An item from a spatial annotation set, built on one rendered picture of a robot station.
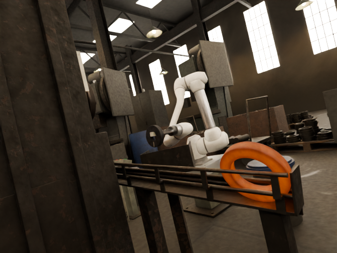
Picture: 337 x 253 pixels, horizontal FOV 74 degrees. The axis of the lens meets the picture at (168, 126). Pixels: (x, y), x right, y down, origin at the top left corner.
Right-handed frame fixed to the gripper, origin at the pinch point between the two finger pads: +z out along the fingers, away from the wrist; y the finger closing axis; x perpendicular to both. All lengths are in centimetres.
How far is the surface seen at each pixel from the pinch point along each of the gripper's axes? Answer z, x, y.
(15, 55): 83, 34, -26
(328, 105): -255, -3, -70
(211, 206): -60, -73, 8
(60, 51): 67, 38, -26
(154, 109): -335, 80, 339
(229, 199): 47, -26, -77
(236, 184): 48, -21, -81
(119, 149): -128, -9, 236
